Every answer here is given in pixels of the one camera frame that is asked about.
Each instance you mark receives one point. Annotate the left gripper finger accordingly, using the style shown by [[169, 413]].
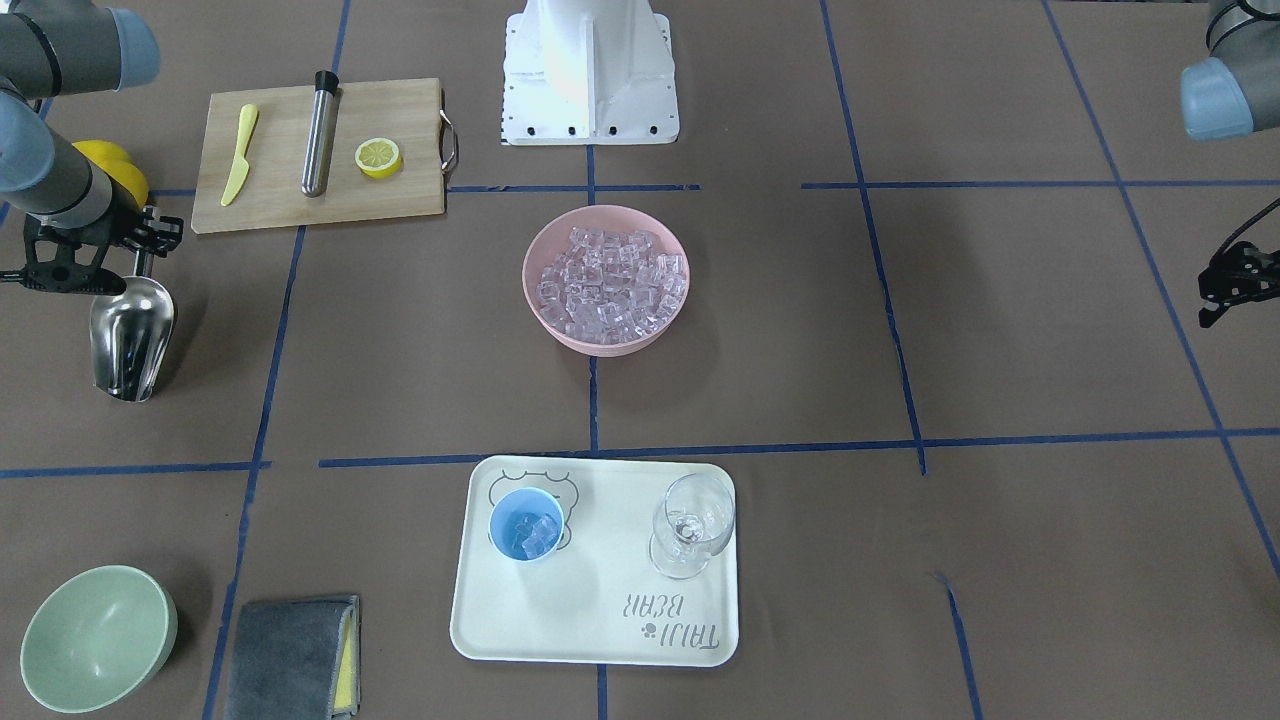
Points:
[[1211, 312]]

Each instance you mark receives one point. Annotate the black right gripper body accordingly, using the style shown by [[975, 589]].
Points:
[[118, 236]]

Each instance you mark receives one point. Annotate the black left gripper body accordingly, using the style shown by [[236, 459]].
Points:
[[1228, 283]]

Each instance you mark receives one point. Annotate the silver metal ice scoop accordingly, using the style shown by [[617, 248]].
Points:
[[130, 333]]

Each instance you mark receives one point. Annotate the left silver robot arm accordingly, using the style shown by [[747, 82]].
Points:
[[1234, 93]]

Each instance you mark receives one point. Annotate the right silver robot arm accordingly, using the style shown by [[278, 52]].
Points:
[[74, 213]]

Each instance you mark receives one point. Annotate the blue plastic cup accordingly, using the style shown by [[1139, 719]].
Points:
[[517, 502]]

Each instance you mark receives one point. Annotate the clear ice cubes pile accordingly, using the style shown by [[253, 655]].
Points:
[[612, 285]]

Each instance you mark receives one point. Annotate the ice cubes in cup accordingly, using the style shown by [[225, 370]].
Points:
[[535, 536]]

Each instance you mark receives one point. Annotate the yellow lemon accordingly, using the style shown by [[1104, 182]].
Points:
[[102, 152], [130, 178]]

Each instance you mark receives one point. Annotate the yellow plastic knife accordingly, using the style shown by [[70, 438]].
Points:
[[240, 165]]

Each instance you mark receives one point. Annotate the silver metal muddler tube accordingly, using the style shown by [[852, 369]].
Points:
[[321, 134]]

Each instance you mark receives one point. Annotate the lemon half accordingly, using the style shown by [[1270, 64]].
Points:
[[378, 158]]

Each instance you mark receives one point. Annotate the green bowl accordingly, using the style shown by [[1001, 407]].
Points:
[[97, 638]]

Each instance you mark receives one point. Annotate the grey folded cloth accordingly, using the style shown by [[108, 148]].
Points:
[[297, 659]]

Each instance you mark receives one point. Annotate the pink bowl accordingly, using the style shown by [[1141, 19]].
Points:
[[608, 280]]

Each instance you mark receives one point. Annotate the clear wine glass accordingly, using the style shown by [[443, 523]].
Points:
[[692, 523]]

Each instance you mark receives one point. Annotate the cream serving tray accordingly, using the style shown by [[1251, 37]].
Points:
[[597, 599]]

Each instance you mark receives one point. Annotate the white camera pillar base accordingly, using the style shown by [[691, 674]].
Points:
[[579, 73]]

